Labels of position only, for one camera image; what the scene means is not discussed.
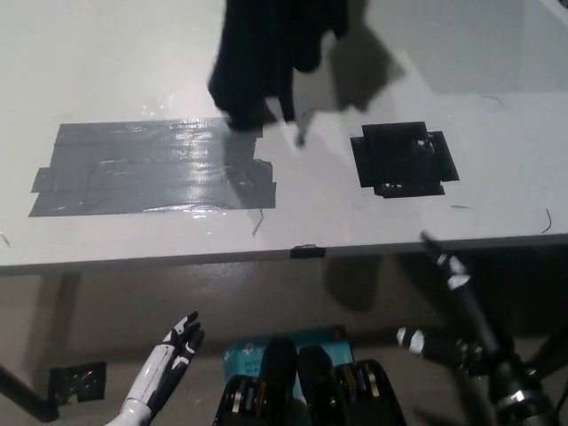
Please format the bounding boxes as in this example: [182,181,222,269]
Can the black robot legs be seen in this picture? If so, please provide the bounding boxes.
[214,336,407,426]

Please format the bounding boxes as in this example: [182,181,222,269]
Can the small black tape strip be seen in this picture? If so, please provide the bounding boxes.
[289,242,327,260]

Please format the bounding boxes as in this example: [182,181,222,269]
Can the grey duct tape patch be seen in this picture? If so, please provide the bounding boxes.
[28,116,278,218]

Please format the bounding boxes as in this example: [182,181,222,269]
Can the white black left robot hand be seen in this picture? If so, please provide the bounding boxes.
[104,311,207,426]

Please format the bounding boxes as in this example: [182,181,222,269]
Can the black tape square patch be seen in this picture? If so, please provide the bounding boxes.
[350,121,461,200]

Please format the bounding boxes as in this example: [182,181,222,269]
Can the black floor tape patch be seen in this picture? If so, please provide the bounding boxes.
[48,360,108,406]

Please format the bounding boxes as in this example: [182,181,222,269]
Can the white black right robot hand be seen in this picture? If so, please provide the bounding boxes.
[396,230,533,388]

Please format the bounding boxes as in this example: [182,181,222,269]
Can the teal cardboard router box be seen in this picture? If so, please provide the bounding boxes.
[221,325,359,403]

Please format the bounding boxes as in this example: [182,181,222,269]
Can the black angled table leg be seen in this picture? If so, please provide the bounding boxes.
[0,364,59,421]

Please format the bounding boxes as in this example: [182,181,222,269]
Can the black t-shirt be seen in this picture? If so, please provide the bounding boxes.
[208,0,352,134]

